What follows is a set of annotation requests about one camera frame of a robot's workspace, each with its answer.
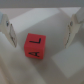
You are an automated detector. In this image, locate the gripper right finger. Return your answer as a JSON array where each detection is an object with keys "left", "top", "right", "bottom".
[{"left": 63, "top": 7, "right": 84, "bottom": 48}]

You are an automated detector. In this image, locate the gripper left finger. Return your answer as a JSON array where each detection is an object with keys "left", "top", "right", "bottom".
[{"left": 0, "top": 11, "right": 18, "bottom": 49}]

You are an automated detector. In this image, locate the pink block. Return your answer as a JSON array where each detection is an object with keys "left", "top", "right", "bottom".
[{"left": 23, "top": 32, "right": 45, "bottom": 60}]

